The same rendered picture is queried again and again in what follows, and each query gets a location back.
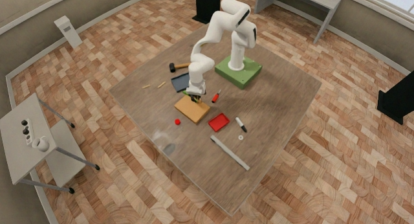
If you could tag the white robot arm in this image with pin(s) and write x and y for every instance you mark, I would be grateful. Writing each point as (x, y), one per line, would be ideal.
(233, 20)

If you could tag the red shallow tray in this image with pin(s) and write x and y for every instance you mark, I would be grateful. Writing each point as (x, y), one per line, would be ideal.
(218, 122)

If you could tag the grey flat bar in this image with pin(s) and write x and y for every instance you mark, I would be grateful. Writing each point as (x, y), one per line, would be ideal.
(230, 153)

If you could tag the black rubber mallet with wooden handle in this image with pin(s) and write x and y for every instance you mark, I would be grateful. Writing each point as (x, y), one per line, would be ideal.
(173, 67)

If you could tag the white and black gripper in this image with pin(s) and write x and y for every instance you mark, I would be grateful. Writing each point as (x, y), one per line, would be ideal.
(203, 88)

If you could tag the white marker with black cap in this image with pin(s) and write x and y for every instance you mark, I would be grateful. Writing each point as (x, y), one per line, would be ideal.
(241, 124)

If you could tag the tan wooden bench board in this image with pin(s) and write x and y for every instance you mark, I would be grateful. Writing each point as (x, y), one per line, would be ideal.
(191, 110)

